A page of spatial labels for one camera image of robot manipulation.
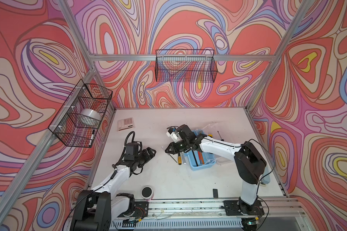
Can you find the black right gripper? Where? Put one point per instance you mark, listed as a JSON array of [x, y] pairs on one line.
[[175, 149]]

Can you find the black wire basket back wall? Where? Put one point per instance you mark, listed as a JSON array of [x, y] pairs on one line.
[[185, 65]]

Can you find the small black block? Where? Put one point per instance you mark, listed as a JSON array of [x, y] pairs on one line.
[[215, 193]]

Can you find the grey box by wall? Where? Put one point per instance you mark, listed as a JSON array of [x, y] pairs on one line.
[[266, 176]]

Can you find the aluminium front rail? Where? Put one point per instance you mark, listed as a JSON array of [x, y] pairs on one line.
[[269, 214]]

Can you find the grey duct tape roll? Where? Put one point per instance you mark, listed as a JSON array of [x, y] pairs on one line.
[[90, 118]]

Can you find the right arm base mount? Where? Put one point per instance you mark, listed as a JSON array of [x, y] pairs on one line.
[[240, 208]]

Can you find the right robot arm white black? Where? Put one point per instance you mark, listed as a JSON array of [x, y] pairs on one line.
[[249, 162]]

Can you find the white pink calculator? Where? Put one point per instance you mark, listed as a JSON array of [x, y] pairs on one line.
[[124, 124]]

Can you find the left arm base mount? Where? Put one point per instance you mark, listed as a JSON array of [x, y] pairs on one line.
[[124, 207]]

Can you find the aluminium frame corner post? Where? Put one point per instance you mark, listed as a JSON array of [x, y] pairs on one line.
[[295, 23]]

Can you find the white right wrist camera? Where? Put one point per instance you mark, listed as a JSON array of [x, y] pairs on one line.
[[173, 134]]

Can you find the black wire basket wall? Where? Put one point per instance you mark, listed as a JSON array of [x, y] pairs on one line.
[[185, 65], [67, 127]]

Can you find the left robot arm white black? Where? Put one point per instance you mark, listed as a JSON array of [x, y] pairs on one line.
[[96, 209]]

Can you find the black wire basket left wall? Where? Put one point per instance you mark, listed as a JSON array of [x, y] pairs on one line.
[[67, 127]]

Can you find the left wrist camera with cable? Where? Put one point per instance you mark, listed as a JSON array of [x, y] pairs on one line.
[[131, 138]]

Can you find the pink cup black lid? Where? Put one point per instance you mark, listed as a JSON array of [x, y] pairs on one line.
[[147, 193]]

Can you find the blue plastic tool box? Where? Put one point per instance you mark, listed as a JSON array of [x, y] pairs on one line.
[[197, 157]]

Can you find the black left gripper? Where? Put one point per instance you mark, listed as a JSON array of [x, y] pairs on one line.
[[146, 156]]

